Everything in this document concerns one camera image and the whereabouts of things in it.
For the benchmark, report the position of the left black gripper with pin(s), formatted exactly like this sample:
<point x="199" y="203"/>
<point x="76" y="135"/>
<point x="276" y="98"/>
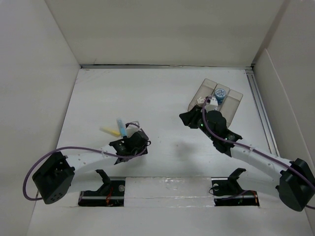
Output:
<point x="141" y="151"/>

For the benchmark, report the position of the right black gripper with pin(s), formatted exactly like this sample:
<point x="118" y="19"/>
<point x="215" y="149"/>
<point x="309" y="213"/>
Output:
<point x="191" y="116"/>

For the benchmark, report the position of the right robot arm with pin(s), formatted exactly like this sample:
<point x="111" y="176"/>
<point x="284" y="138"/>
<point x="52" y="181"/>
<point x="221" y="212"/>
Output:
<point x="292" y="181"/>

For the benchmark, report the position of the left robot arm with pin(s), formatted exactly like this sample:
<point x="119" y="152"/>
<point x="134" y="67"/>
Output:
<point x="61" y="174"/>

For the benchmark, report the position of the blue highlighter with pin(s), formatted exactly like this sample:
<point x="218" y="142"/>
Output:
<point x="122" y="127"/>

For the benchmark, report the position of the yellow highlighter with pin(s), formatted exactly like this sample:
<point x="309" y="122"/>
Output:
<point x="109" y="131"/>

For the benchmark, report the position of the clear three-compartment organizer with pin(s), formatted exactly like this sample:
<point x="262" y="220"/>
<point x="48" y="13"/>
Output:
<point x="224" y="99"/>

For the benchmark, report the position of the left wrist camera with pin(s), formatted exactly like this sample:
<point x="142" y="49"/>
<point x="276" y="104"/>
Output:
<point x="132" y="127"/>

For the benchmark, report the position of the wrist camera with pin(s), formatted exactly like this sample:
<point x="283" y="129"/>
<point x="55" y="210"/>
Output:
<point x="132" y="127"/>
<point x="211" y="104"/>

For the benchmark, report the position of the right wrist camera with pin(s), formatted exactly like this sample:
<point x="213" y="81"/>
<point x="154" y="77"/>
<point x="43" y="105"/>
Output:
<point x="211" y="104"/>

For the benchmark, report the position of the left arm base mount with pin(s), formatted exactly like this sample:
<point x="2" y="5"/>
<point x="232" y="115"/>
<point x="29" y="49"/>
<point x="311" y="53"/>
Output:
<point x="111" y="193"/>

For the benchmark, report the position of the aluminium rail right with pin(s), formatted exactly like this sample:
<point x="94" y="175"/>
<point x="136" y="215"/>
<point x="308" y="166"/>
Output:
<point x="272" y="145"/>

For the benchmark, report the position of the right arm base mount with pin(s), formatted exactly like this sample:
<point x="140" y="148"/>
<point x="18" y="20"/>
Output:
<point x="228" y="193"/>

